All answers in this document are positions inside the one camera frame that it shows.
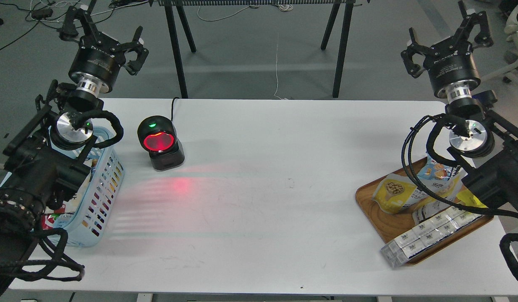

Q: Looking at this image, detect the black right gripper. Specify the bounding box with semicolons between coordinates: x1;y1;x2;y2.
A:
400;1;494;100

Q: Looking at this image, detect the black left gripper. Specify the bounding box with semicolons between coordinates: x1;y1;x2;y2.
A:
59;6;149;94

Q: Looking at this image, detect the yellow white bean snack pouch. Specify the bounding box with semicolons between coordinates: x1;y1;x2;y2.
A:
371;173;429;214

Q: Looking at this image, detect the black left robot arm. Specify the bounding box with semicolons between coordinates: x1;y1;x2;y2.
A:
0;0;149;296

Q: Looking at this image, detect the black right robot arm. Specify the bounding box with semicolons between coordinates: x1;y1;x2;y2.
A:
401;1;518;219

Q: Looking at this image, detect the blue cookie snack packet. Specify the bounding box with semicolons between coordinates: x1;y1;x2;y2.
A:
418;154;458;181

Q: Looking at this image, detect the yellow cartoon snack packet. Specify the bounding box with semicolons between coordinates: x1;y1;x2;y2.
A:
455;189;488;208

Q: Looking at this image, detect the white silver snack pouch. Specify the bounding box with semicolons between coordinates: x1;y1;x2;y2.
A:
412;170;466;225

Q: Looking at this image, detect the beige peanut snack bag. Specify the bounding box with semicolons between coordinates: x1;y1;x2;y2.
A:
63;159;98;214

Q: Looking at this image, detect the light blue plastic basket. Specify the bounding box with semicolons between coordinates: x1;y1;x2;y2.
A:
0;126;126;247

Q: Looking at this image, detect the red green snack packet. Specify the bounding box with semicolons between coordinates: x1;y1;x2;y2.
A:
41;213;62;230

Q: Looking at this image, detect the white office chair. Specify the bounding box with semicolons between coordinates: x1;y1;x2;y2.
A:
481;5;518;85

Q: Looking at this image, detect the black barcode scanner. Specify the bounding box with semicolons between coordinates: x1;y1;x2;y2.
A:
137;115;186;171

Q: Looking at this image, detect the wooden tray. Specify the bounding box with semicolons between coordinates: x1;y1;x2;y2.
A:
356;168;493;265

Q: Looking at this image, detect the clear wrapped white box pack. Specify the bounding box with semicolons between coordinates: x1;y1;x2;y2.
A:
380;206;484;268

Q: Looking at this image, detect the black power adapter with cables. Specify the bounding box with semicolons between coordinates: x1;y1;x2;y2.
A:
0;0;150;57

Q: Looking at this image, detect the black metal table frame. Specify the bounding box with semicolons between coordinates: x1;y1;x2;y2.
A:
150;0;371;99

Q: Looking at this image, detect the white floor cable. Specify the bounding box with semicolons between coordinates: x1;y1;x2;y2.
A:
196;0;295;100

